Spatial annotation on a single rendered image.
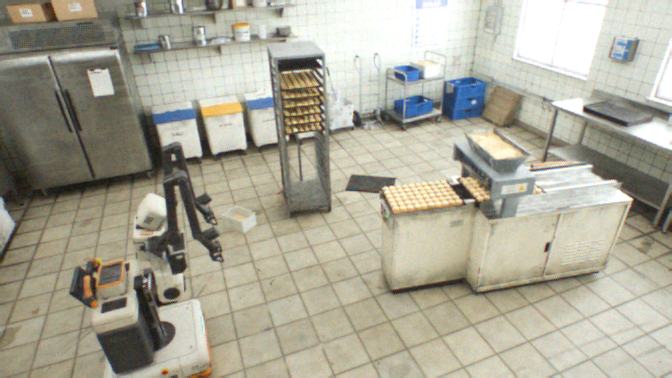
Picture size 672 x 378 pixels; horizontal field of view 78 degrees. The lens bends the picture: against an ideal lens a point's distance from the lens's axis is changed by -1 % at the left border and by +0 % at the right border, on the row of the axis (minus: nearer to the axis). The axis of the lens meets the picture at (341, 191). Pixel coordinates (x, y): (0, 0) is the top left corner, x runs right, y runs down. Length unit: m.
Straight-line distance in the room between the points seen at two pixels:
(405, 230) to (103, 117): 3.98
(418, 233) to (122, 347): 2.23
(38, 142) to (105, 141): 0.70
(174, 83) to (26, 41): 1.82
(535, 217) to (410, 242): 1.00
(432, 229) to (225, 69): 4.27
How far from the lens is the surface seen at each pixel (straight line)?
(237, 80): 6.69
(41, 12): 5.86
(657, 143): 5.29
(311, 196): 4.89
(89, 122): 5.89
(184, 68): 6.58
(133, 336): 3.05
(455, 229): 3.55
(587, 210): 3.89
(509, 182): 3.27
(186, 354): 3.25
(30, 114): 5.96
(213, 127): 6.15
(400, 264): 3.57
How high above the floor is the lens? 2.68
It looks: 31 degrees down
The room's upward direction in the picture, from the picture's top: 2 degrees counter-clockwise
